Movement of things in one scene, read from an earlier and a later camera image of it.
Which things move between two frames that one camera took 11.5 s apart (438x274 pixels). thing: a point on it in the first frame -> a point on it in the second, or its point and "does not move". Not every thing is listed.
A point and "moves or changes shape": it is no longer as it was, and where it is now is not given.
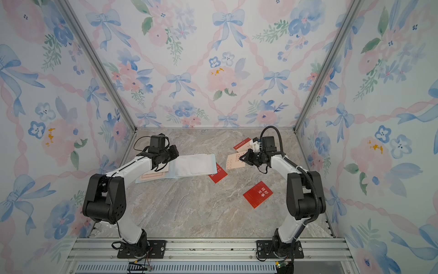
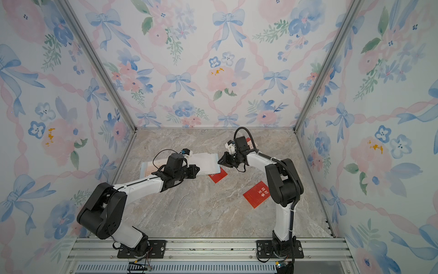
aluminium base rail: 327,256 does not move
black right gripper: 248,159 -> 227,159
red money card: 219,176 does not move
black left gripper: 175,151 -> 194,172
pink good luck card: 233,161 moves or changes shape
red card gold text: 258,194 does not move
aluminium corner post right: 322,76 does not move
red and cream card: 246,144 does not move
